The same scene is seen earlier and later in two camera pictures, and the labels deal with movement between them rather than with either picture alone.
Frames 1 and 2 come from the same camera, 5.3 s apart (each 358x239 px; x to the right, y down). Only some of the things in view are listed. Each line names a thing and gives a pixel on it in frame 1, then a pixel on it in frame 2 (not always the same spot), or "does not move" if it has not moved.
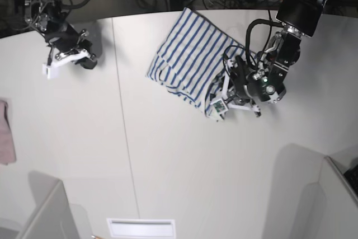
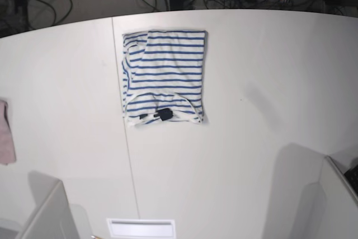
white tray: (141, 228) does not move
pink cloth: (8, 151) does not move
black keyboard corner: (352, 177) does not move
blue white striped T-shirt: (191, 60) → (163, 76)
